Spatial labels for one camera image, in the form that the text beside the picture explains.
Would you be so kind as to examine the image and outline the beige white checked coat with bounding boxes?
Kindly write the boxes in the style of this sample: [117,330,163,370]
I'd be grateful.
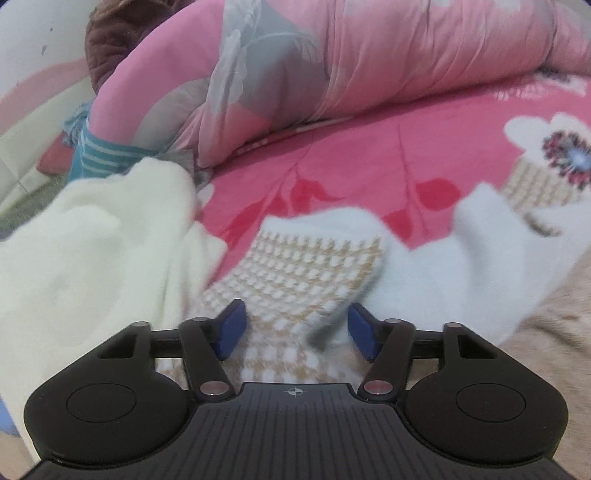
[151,112,591,398]

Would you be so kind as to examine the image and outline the white fleece blanket pile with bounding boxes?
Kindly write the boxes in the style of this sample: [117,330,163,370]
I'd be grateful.
[1,158,226,428]

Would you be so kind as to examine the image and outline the pink flowered bed sheet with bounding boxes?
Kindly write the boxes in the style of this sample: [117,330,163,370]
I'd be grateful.
[202,71,590,272]

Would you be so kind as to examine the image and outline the teal striped cloth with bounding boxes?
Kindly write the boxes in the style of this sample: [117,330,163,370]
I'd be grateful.
[67,121,156,182]

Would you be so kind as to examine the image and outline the red pillow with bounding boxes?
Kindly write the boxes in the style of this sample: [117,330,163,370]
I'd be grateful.
[36,133,75,176]

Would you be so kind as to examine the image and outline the blue crumpled cloth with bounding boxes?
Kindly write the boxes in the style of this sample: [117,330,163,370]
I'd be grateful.
[62,101,92,148]

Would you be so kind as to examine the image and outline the pink floral duvet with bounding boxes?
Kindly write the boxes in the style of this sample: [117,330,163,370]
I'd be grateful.
[87,1,590,168]

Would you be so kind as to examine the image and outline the pink white headboard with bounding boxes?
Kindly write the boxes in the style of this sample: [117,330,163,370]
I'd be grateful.
[1,59,93,211]

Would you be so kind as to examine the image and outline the woman in purple coat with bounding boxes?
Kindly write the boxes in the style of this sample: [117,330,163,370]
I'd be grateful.
[84,0,193,93]

